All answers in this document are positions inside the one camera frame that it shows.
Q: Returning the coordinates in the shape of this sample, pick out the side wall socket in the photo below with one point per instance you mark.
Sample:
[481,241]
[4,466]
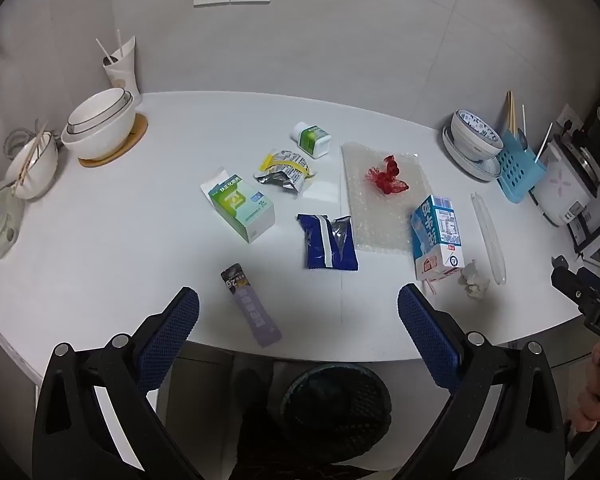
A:
[570,120]

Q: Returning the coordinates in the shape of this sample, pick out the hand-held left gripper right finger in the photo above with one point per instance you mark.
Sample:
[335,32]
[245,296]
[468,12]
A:
[427,332]

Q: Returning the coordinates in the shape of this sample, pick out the silver yellow wrapper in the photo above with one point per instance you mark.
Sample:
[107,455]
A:
[285,170]

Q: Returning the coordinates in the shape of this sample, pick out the person's right hand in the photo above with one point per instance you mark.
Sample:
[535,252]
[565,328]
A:
[590,405]

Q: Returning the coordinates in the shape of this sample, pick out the blue patterned bowl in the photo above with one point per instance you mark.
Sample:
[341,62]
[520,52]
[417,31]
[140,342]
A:
[475,135]

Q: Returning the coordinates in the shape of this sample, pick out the white flowered rice cooker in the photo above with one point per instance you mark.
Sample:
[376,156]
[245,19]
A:
[565,185]

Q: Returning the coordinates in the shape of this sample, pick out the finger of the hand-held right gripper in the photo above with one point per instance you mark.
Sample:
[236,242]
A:
[570,282]
[595,280]

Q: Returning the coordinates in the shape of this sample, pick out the large white bowl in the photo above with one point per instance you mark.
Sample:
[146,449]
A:
[100,142]

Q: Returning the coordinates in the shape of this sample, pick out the white tissue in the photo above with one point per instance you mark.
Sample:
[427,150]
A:
[474,281]

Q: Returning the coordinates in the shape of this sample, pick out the white black box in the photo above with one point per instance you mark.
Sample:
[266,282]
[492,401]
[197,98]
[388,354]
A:
[592,240]

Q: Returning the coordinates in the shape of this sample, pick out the blue snack packet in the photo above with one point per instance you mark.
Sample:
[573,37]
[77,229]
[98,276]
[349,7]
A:
[325,245]

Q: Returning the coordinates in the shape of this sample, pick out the clear plastic tube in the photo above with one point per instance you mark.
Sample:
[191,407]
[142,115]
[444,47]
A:
[490,240]

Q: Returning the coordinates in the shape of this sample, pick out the red plastic net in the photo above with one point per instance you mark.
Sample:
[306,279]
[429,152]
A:
[387,177]

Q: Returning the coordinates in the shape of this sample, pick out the blue utensil holder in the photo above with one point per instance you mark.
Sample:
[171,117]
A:
[520,175]

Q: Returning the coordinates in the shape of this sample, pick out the blue white milk carton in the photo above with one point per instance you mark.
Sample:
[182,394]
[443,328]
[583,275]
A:
[437,240]

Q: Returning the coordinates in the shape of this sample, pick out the white bowl with chopsticks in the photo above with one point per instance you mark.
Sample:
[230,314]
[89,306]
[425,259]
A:
[37,172]

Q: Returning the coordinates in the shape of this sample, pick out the black mesh trash bin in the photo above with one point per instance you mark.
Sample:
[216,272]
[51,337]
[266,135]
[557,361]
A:
[335,410]

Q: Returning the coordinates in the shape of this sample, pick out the grey cabinet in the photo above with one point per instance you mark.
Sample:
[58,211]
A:
[5,375]

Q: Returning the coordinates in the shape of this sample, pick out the long white straw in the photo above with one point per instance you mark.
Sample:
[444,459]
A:
[544,142]

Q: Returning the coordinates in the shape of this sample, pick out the bamboo chopsticks bundle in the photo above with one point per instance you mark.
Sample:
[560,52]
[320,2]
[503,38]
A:
[510,112]

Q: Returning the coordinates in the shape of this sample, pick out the green white medicine box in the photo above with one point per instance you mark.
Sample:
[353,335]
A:
[240,207]

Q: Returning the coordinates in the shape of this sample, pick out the blue patterned plate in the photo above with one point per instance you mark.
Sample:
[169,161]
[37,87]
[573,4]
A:
[472,167]

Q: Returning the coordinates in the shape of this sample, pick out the purple sachet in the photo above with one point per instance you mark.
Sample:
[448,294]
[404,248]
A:
[252,307]

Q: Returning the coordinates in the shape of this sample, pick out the bubble wrap sheet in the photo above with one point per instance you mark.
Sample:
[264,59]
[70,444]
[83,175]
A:
[380,220]

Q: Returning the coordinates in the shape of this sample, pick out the white bowl dark rim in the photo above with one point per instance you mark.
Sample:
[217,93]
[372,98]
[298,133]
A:
[100,110]

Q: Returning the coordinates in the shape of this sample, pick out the wooden chopsticks pair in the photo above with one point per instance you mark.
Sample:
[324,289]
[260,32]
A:
[30,155]

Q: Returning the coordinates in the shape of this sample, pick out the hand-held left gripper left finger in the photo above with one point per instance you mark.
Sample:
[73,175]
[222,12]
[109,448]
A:
[172,340]

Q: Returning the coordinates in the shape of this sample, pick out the white green medicine bottle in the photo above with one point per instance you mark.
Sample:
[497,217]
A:
[312,141]

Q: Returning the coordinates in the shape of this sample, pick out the white flared cup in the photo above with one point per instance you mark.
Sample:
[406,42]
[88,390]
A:
[125,77]

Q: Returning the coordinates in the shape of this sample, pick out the metal spoon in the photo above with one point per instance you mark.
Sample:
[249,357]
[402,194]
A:
[521,139]

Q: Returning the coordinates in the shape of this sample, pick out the wooden coaster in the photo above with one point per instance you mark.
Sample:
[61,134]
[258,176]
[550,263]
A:
[130,145]

